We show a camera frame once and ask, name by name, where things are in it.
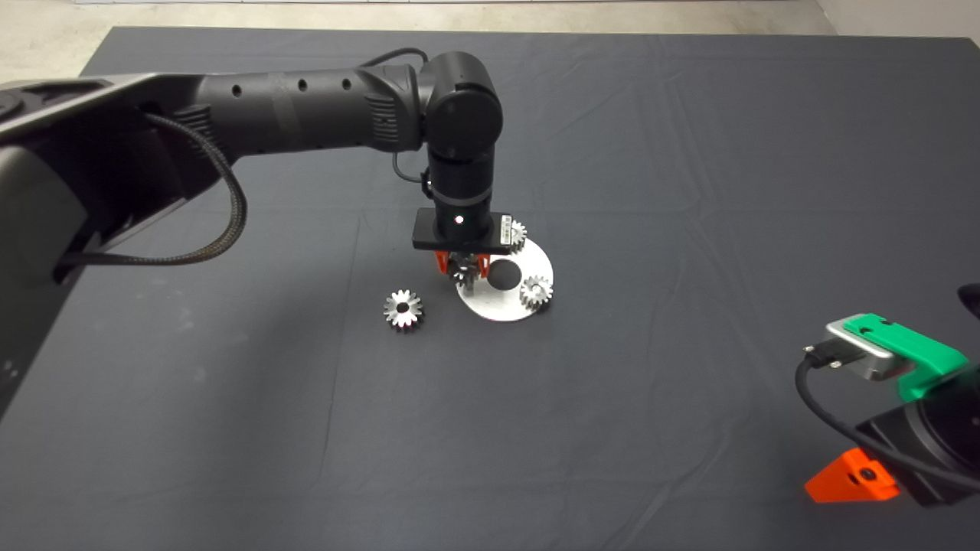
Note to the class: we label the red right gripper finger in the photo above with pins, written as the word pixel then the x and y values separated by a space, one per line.
pixel 846 486

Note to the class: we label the large steel gear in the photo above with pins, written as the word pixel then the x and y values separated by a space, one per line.
pixel 403 314

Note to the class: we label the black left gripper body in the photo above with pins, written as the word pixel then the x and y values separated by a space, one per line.
pixel 425 237

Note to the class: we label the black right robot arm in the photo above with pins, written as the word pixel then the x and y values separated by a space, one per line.
pixel 953 425

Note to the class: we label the small steel gear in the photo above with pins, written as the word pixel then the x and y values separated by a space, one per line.
pixel 519 233
pixel 465 274
pixel 536 292

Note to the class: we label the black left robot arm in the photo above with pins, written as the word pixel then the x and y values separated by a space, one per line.
pixel 306 111

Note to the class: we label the round metal plate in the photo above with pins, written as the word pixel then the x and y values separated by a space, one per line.
pixel 498 306

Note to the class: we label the green right camera mount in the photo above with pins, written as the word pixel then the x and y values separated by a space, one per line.
pixel 926 356

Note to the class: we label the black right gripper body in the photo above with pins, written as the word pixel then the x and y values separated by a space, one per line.
pixel 892 436

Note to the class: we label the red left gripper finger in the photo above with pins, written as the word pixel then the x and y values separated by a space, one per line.
pixel 442 262
pixel 484 264

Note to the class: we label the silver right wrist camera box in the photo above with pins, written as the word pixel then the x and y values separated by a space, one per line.
pixel 861 348

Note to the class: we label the dark grey table cloth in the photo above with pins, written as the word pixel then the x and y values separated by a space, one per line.
pixel 651 153

